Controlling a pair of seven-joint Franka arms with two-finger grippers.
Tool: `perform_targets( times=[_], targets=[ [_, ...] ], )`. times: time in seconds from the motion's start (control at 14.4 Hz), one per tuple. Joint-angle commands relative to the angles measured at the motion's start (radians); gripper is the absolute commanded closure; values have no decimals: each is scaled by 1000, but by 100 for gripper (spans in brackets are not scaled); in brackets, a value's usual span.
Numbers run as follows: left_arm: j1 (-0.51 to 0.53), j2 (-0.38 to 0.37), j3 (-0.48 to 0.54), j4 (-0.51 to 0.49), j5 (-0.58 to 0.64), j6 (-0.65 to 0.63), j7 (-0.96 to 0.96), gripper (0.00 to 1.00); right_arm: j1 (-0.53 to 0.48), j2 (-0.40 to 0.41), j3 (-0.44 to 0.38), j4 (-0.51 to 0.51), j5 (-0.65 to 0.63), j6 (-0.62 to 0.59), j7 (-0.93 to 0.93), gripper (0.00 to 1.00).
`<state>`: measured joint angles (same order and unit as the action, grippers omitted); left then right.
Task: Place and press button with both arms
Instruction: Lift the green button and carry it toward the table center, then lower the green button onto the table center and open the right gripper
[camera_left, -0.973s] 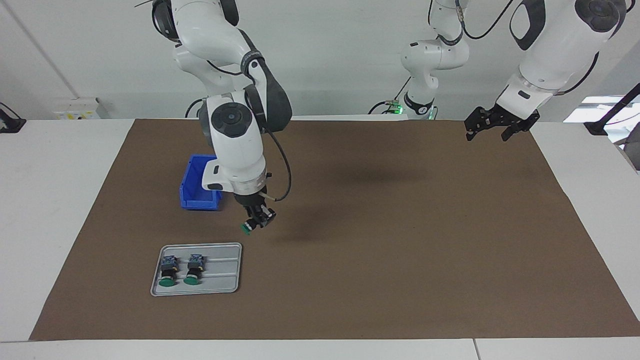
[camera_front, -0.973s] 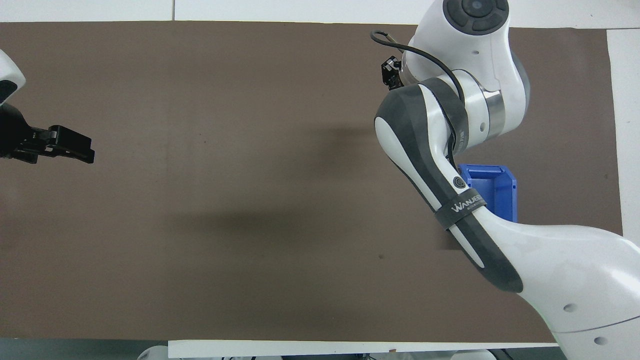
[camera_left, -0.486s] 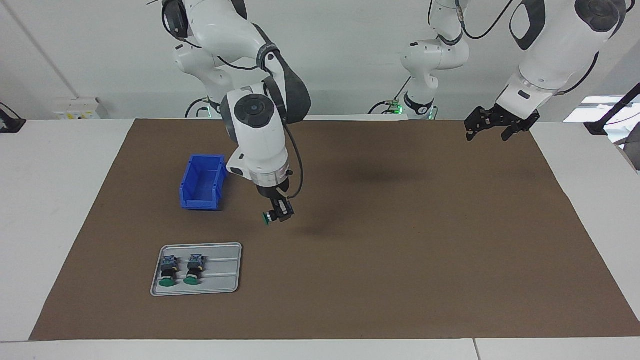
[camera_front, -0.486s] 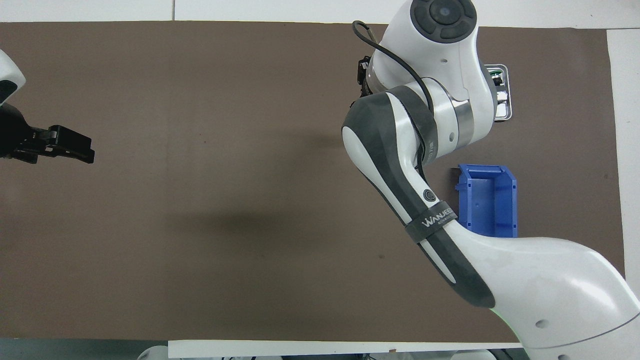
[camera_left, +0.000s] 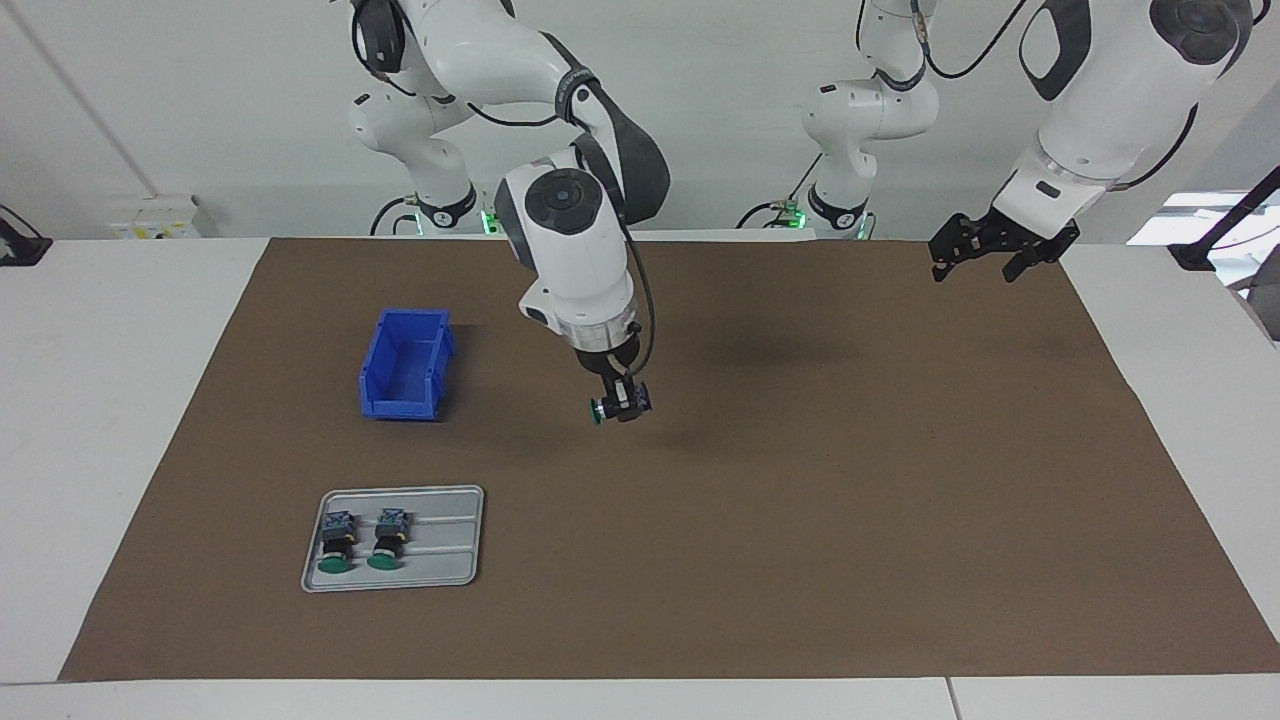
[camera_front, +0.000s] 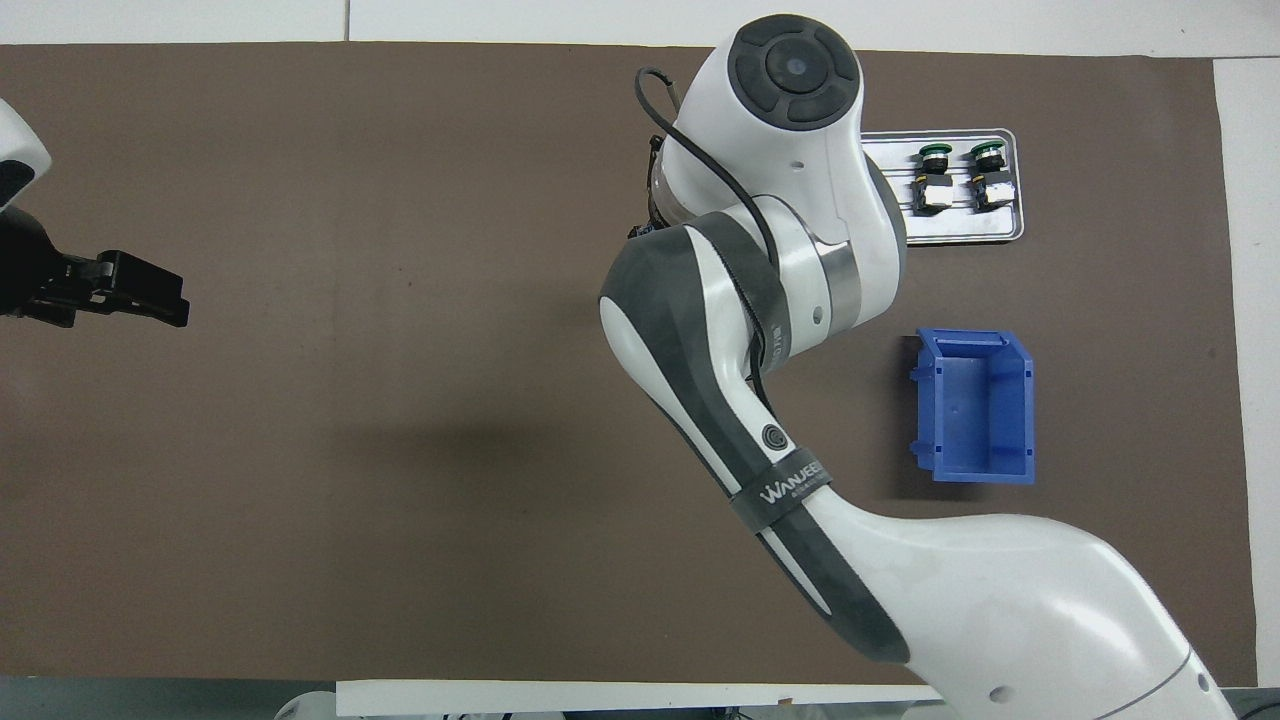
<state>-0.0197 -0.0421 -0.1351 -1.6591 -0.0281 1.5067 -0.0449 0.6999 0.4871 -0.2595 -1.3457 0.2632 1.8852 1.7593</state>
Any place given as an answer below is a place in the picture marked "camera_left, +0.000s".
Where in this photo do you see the black clamp mount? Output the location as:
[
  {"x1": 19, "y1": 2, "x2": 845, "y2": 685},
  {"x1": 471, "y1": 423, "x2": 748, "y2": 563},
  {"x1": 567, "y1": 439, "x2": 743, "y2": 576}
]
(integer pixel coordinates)
[{"x1": 0, "y1": 205, "x2": 53, "y2": 267}]

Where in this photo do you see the black camera stand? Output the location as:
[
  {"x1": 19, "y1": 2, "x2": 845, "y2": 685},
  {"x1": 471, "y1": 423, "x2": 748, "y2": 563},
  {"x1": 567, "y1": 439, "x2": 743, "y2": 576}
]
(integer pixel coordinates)
[{"x1": 1168, "y1": 165, "x2": 1280, "y2": 273}]

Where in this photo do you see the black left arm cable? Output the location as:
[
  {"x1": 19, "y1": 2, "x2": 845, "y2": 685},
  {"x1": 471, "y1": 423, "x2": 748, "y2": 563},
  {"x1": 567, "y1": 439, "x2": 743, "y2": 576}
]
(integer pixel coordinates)
[{"x1": 855, "y1": 0, "x2": 1201, "y2": 191}]

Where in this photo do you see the silver metal tray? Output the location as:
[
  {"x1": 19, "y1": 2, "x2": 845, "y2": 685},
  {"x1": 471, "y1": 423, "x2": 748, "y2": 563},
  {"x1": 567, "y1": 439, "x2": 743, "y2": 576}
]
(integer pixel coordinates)
[{"x1": 300, "y1": 485, "x2": 486, "y2": 594}]

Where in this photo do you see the green push button switch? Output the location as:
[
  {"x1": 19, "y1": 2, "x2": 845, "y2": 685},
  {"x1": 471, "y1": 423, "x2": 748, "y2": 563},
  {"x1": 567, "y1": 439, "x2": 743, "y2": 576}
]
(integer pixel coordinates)
[
  {"x1": 365, "y1": 508, "x2": 411, "y2": 572},
  {"x1": 588, "y1": 383, "x2": 654, "y2": 426},
  {"x1": 316, "y1": 510, "x2": 358, "y2": 576}
]

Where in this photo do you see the dark grey chair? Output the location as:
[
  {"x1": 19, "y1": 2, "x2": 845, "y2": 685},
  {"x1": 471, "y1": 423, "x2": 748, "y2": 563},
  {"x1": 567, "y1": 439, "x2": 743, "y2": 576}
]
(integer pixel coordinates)
[{"x1": 1226, "y1": 270, "x2": 1280, "y2": 343}]

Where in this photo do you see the black base cable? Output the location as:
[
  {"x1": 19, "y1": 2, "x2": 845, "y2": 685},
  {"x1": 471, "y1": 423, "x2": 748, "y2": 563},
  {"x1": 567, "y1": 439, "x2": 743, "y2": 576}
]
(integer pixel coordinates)
[
  {"x1": 370, "y1": 195, "x2": 416, "y2": 237},
  {"x1": 738, "y1": 155, "x2": 826, "y2": 229}
]

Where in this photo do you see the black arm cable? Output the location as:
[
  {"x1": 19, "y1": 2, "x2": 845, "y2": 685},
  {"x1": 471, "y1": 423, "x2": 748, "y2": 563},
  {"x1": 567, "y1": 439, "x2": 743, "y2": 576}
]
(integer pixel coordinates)
[
  {"x1": 855, "y1": 0, "x2": 1201, "y2": 191},
  {"x1": 350, "y1": 0, "x2": 658, "y2": 379}
]

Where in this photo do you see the brown table mat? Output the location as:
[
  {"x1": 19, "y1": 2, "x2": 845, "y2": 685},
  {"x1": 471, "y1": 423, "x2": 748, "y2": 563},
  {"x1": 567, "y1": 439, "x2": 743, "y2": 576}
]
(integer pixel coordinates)
[{"x1": 58, "y1": 237, "x2": 1280, "y2": 683}]

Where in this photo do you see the white wall socket box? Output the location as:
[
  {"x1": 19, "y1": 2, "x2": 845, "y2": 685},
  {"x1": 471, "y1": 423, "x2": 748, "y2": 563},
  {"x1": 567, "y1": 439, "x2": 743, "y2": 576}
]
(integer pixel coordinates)
[{"x1": 108, "y1": 195, "x2": 217, "y2": 241}]

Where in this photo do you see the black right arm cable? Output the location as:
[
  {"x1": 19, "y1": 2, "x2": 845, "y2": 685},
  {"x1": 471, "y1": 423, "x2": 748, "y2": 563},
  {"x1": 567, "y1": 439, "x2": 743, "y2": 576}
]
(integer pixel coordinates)
[{"x1": 350, "y1": 0, "x2": 658, "y2": 379}]

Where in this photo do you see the blue plastic bin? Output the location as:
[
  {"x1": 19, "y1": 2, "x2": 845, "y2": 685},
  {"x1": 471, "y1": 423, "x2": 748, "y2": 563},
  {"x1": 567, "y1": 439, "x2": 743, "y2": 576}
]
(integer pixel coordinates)
[{"x1": 358, "y1": 308, "x2": 457, "y2": 422}]

